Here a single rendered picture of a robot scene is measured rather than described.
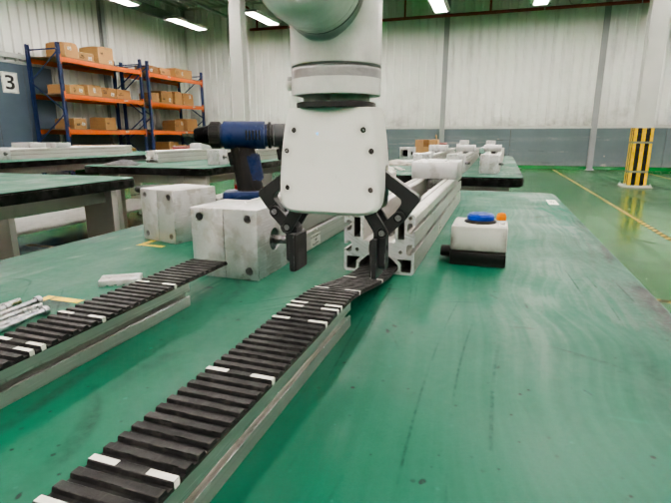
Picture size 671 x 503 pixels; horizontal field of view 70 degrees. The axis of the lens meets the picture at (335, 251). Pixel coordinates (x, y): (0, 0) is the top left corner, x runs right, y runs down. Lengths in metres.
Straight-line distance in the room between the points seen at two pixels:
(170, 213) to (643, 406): 0.74
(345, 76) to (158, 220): 0.57
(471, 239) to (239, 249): 0.33
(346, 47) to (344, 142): 0.08
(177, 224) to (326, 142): 0.50
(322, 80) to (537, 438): 0.32
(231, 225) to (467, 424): 0.41
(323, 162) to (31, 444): 0.31
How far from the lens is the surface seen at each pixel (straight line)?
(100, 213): 2.46
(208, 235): 0.67
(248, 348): 0.37
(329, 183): 0.45
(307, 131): 0.46
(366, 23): 0.45
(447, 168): 1.22
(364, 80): 0.45
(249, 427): 0.33
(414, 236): 0.66
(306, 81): 0.45
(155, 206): 0.93
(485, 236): 0.73
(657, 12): 11.04
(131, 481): 0.26
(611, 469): 0.35
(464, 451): 0.33
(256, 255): 0.64
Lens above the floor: 0.97
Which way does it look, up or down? 14 degrees down
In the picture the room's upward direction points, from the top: straight up
